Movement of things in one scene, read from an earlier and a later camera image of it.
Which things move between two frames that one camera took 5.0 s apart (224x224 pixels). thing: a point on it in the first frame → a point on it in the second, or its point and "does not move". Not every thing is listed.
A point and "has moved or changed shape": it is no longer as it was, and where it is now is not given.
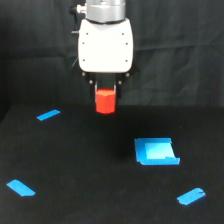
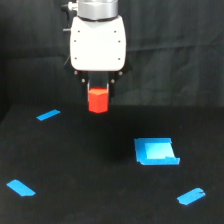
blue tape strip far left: x=48 y=114 does not move
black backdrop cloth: x=178 y=54 does not move
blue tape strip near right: x=191 y=196 does not move
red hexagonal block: x=105 y=101 has moved or changed shape
